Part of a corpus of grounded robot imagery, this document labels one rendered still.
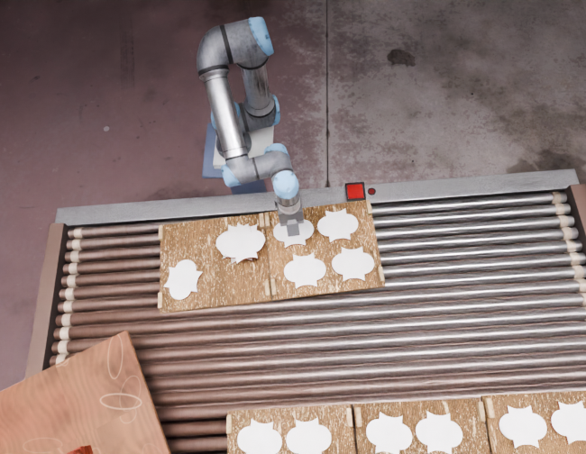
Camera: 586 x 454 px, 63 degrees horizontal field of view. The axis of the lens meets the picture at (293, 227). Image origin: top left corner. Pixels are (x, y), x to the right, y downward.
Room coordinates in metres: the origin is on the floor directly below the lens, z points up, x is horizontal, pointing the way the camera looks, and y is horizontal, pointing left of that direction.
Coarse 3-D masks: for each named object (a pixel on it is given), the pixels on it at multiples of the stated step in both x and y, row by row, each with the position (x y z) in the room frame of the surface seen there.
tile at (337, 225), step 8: (344, 208) 0.75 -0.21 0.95; (328, 216) 0.72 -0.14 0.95; (336, 216) 0.72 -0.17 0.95; (344, 216) 0.71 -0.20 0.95; (352, 216) 0.71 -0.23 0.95; (320, 224) 0.70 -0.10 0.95; (328, 224) 0.69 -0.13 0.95; (336, 224) 0.68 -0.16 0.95; (344, 224) 0.68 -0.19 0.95; (352, 224) 0.67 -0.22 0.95; (320, 232) 0.66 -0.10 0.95; (328, 232) 0.66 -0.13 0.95; (336, 232) 0.65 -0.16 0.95; (344, 232) 0.65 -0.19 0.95; (352, 232) 0.64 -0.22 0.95
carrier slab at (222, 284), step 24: (240, 216) 0.79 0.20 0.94; (264, 216) 0.77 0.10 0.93; (168, 240) 0.74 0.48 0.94; (192, 240) 0.72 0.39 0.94; (168, 264) 0.64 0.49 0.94; (216, 264) 0.61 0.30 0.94; (240, 264) 0.60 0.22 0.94; (264, 264) 0.58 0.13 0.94; (168, 288) 0.55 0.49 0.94; (216, 288) 0.52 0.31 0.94; (240, 288) 0.50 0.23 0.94; (264, 288) 0.49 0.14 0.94; (168, 312) 0.46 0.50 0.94
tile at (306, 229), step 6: (306, 222) 0.71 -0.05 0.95; (276, 228) 0.71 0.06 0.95; (282, 228) 0.71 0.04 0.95; (300, 228) 0.69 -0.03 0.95; (306, 228) 0.69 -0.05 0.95; (312, 228) 0.69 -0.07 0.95; (276, 234) 0.69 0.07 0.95; (282, 234) 0.68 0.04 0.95; (300, 234) 0.67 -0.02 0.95; (306, 234) 0.67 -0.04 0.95; (312, 234) 0.66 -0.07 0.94; (282, 240) 0.66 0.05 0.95; (288, 240) 0.66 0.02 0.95; (294, 240) 0.65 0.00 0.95; (300, 240) 0.65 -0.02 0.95; (288, 246) 0.63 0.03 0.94
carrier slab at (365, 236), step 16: (304, 208) 0.78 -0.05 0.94; (320, 208) 0.77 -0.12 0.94; (336, 208) 0.76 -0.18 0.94; (352, 208) 0.75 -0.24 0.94; (272, 224) 0.73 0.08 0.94; (368, 224) 0.67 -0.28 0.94; (272, 240) 0.67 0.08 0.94; (320, 240) 0.64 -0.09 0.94; (336, 240) 0.63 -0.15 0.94; (352, 240) 0.62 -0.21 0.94; (368, 240) 0.61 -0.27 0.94; (272, 256) 0.61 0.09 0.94; (288, 256) 0.60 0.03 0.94; (320, 256) 0.58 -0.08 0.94; (272, 272) 0.54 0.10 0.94; (288, 288) 0.47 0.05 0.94; (304, 288) 0.46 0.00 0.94; (320, 288) 0.45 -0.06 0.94; (336, 288) 0.44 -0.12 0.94; (352, 288) 0.43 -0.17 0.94; (368, 288) 0.43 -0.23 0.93
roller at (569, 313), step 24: (528, 312) 0.25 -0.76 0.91; (552, 312) 0.24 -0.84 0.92; (576, 312) 0.23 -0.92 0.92; (144, 336) 0.39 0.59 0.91; (168, 336) 0.38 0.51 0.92; (192, 336) 0.36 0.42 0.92; (216, 336) 0.35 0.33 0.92; (240, 336) 0.33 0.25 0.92; (264, 336) 0.32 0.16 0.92; (288, 336) 0.31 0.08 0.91; (312, 336) 0.29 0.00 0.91
